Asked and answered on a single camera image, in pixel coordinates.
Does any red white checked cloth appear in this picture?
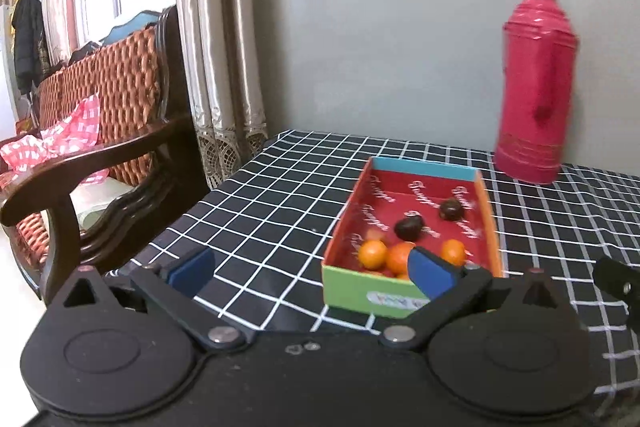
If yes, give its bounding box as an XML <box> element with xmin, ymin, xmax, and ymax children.
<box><xmin>0</xmin><ymin>91</ymin><xmax>110</xmax><ymax>184</ymax></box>

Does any orange with green stem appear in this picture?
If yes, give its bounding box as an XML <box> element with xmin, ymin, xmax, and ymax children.
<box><xmin>441</xmin><ymin>239</ymin><xmax>467</xmax><ymax>267</ymax></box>

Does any red cardboard box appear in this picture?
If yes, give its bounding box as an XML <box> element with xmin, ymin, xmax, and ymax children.
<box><xmin>321</xmin><ymin>156</ymin><xmax>504</xmax><ymax>319</ymax></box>

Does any dark brown passion fruit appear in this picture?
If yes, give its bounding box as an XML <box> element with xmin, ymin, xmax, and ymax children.
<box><xmin>394</xmin><ymin>216</ymin><xmax>426</xmax><ymax>242</ymax></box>
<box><xmin>439</xmin><ymin>199</ymin><xmax>464</xmax><ymax>222</ymax></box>

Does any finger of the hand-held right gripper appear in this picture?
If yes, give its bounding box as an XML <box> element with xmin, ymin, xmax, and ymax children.
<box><xmin>592</xmin><ymin>256</ymin><xmax>640</xmax><ymax>329</ymax></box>

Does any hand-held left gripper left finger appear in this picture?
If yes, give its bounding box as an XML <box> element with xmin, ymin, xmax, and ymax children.
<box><xmin>47</xmin><ymin>247</ymin><xmax>248</xmax><ymax>353</ymax></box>

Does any wooden sofa with woven back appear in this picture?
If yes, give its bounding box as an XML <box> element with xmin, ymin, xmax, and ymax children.
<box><xmin>0</xmin><ymin>4</ymin><xmax>212</xmax><ymax>305</ymax></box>

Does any large round orange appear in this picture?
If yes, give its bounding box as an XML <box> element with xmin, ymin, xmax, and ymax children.
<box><xmin>386</xmin><ymin>242</ymin><xmax>416</xmax><ymax>277</ymax></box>

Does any black white checked tablecloth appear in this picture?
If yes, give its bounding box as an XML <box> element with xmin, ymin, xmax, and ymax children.
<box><xmin>102</xmin><ymin>129</ymin><xmax>640</xmax><ymax>427</ymax></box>

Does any beige lace curtain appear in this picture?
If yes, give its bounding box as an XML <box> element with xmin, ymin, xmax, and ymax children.
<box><xmin>171</xmin><ymin>0</ymin><xmax>271</xmax><ymax>194</ymax></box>

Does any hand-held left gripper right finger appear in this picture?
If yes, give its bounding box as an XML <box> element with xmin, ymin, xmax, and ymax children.
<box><xmin>381</xmin><ymin>246</ymin><xmax>576</xmax><ymax>353</ymax></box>

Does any red thermos flask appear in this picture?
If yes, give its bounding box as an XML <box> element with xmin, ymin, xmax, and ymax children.
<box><xmin>494</xmin><ymin>0</ymin><xmax>581</xmax><ymax>184</ymax></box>

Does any white sofa cushion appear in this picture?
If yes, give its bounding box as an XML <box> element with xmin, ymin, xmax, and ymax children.
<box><xmin>70</xmin><ymin>178</ymin><xmax>137</xmax><ymax>230</ymax></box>

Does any black jacket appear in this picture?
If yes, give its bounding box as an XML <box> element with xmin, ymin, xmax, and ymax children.
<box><xmin>12</xmin><ymin>0</ymin><xmax>49</xmax><ymax>94</ymax></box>

